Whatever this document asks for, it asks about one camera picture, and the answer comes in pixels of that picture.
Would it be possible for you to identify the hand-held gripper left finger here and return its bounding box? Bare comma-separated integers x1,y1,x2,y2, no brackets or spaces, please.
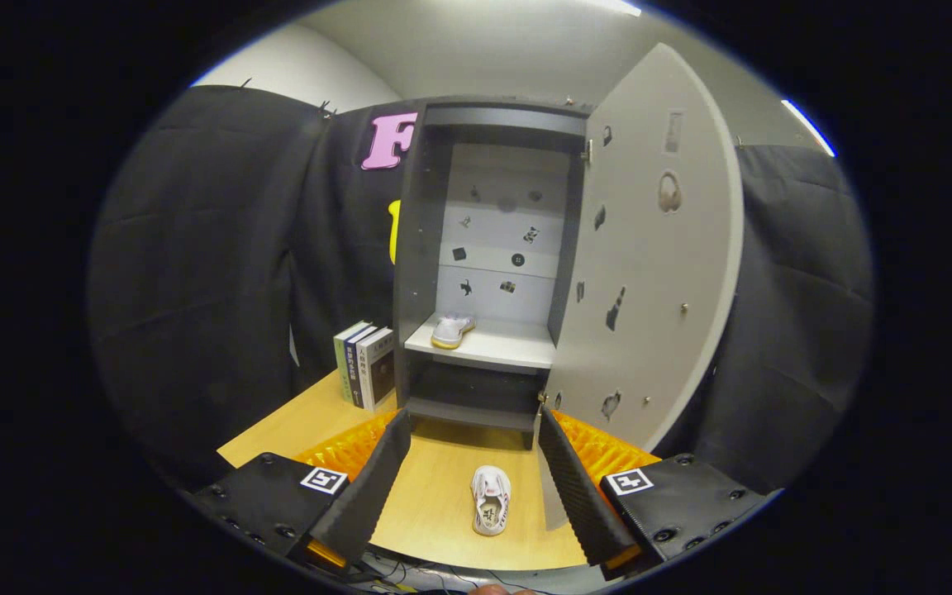
187,407,412,578

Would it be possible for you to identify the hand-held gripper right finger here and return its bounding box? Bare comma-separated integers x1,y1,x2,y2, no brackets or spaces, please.
537,405,781,581

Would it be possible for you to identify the white shoe with red print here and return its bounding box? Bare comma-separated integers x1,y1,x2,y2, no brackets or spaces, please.
471,465,512,537

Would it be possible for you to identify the white shoe with striped side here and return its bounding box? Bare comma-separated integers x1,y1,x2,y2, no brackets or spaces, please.
431,314,477,350

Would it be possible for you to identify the grey shoe cabinet door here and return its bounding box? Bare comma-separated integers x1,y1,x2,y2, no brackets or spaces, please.
536,43,745,531

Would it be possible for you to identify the grey shoe cabinet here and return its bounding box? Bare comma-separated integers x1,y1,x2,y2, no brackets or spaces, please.
392,98,593,451

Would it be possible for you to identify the book with dark blue spine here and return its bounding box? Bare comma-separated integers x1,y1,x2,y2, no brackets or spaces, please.
344,325,379,407

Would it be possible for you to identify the black backdrop cloth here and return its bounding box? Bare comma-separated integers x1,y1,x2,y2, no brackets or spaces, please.
88,85,875,497

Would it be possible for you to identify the wide ceiling light panel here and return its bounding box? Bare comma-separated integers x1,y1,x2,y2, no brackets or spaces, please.
575,0,642,17

